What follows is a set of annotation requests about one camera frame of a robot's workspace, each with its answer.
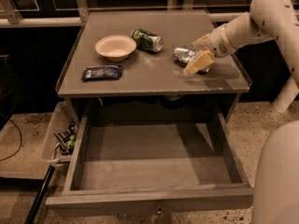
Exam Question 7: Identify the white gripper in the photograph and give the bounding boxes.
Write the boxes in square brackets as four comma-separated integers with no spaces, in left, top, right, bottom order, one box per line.
[186,24,236,75]

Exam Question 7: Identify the silver redbull can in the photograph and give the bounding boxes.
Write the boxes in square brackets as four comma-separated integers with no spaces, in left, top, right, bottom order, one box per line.
[172,46,213,75]

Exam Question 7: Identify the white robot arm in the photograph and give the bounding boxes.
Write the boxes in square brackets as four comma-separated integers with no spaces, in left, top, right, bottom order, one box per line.
[183,0,299,224]

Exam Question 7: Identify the green soda can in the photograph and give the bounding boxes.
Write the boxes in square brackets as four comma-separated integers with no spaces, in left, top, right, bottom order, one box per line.
[131,29,163,53]

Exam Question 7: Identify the open grey top drawer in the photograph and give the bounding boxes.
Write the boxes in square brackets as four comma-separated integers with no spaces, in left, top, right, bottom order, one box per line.
[46,115,253,217]

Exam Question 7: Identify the grey wooden cabinet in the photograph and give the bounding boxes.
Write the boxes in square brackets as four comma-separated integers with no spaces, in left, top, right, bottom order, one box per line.
[56,10,250,119]

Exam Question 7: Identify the beige paper bowl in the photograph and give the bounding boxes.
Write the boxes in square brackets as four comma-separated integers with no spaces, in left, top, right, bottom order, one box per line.
[94,35,136,62]

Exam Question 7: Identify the blue snack packet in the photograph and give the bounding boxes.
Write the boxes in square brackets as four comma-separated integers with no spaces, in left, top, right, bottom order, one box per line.
[81,65,122,81]

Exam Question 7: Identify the snack packets in bin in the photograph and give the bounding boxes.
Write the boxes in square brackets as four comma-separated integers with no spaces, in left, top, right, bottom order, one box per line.
[54,122,78,156]

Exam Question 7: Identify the metal drawer handle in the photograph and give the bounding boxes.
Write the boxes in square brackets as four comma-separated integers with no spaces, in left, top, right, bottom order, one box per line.
[155,203,164,216]

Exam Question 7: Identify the metal railing frame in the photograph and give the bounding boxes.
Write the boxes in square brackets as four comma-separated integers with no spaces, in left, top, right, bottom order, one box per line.
[0,0,299,29]

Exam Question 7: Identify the black cable on floor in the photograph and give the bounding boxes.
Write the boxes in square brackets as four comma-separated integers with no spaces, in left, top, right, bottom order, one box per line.
[0,112,23,162]

